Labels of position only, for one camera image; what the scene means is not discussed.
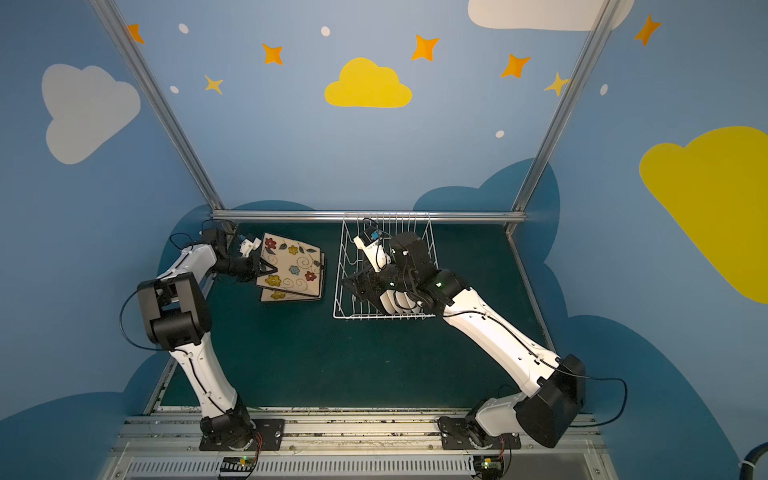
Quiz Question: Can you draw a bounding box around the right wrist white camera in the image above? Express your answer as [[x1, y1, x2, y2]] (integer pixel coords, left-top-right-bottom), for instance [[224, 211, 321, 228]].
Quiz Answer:
[[353, 226, 391, 272]]

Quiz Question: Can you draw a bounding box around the aluminium frame post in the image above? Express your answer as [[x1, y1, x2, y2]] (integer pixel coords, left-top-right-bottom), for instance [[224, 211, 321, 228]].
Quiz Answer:
[[90, 0, 225, 210], [511, 0, 621, 222]]

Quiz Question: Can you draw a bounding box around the small circuit board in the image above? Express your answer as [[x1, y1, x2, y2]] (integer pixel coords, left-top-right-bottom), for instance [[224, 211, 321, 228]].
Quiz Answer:
[[472, 456, 504, 480], [217, 456, 256, 479]]

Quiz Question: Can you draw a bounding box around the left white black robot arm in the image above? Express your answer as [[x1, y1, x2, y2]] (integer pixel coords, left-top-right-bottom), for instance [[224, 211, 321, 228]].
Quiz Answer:
[[129, 227, 284, 453]]

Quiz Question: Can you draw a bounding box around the white round plate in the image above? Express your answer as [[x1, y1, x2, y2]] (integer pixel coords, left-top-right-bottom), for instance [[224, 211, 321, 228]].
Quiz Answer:
[[389, 291, 410, 314], [396, 292, 418, 312], [380, 290, 398, 315]]

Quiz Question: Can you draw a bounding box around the black corrugated hose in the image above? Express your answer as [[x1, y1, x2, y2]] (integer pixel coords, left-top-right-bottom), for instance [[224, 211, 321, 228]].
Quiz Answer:
[[739, 441, 768, 480]]

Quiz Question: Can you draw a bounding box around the aluminium frame right post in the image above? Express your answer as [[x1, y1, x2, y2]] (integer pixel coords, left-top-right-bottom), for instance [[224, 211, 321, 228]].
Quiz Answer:
[[511, 0, 621, 222]]

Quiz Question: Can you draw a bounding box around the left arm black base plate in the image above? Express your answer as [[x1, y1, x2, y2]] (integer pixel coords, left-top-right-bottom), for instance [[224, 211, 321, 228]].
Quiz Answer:
[[199, 416, 285, 452]]

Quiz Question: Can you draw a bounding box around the left small circuit board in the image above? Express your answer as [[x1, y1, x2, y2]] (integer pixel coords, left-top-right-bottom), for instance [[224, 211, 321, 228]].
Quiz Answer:
[[217, 456, 256, 479]]

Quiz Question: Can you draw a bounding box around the black square floral plate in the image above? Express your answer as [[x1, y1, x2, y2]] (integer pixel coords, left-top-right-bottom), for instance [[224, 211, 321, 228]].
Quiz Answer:
[[256, 233, 325, 298], [256, 250, 326, 302]]

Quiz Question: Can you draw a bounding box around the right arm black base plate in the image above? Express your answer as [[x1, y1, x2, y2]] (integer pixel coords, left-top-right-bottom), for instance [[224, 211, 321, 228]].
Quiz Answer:
[[436, 416, 522, 451]]

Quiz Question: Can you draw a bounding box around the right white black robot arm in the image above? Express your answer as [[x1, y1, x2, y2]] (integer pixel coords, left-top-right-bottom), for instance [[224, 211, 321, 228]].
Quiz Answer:
[[343, 227, 592, 449]]

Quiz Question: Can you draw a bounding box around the right small circuit board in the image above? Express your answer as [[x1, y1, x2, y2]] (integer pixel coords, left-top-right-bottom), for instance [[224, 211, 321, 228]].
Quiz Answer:
[[472, 456, 504, 480]]

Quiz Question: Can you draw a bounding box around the aluminium mounting rail base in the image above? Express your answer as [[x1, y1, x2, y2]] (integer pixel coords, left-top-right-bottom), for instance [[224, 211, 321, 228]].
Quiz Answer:
[[99, 407, 618, 479]]

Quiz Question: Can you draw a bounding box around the aluminium frame left post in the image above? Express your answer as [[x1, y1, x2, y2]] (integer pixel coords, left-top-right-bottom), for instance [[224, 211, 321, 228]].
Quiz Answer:
[[90, 0, 225, 210]]

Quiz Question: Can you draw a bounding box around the white wire dish rack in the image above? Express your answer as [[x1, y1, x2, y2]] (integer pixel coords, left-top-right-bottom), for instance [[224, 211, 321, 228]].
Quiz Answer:
[[333, 218, 451, 320]]

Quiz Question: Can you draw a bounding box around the aluminium frame back bar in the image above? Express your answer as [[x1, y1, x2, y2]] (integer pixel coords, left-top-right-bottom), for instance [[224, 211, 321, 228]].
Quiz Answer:
[[211, 210, 526, 224]]

